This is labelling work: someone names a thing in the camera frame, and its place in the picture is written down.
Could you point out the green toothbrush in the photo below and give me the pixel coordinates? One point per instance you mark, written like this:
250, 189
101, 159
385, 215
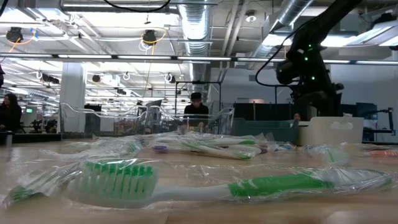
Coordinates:
230, 142
81, 145
248, 186
331, 155
217, 152
28, 191

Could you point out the teal plastic bin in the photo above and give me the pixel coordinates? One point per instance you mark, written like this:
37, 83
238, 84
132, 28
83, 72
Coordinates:
264, 132

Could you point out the black articulated stand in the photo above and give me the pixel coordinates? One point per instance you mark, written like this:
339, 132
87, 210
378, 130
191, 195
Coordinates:
390, 119

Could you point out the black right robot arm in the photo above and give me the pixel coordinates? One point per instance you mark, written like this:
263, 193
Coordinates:
311, 34

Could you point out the white building column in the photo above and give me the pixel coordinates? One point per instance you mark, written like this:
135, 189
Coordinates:
73, 96

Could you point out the person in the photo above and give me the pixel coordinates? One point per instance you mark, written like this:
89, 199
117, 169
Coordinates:
196, 110
297, 116
9, 112

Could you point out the dark office monitor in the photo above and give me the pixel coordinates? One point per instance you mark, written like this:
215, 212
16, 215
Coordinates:
367, 109

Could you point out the suspended light rail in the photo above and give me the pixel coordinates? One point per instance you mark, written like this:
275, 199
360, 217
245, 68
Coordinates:
124, 57

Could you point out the purple toothbrush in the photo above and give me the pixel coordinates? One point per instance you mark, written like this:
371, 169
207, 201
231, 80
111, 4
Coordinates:
160, 148

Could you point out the dark office partition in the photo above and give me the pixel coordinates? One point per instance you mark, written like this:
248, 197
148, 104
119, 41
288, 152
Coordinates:
258, 112

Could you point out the clear plastic bin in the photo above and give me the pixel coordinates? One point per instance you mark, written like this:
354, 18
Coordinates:
224, 121
93, 127

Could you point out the orange wrapped toothbrush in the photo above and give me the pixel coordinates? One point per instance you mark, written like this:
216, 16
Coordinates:
382, 153

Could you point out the white plastic bin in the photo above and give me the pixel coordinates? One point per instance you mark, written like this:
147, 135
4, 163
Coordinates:
323, 133

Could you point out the silver ventilation duct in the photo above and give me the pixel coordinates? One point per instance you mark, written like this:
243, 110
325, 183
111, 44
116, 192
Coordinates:
289, 14
194, 31

